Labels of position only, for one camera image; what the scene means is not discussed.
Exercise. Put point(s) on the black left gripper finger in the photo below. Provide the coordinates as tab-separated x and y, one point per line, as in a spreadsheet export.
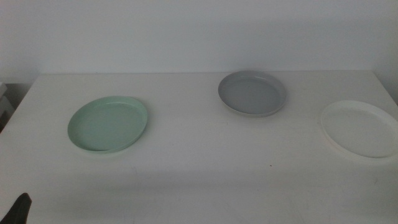
18	211

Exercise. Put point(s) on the pale green shallow bowl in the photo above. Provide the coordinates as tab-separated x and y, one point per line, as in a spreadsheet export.
107	124

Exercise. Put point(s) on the grey shallow bowl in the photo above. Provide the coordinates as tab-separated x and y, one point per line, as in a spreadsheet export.
252	93

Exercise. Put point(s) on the white shallow bowl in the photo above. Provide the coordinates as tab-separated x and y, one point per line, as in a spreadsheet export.
360	130

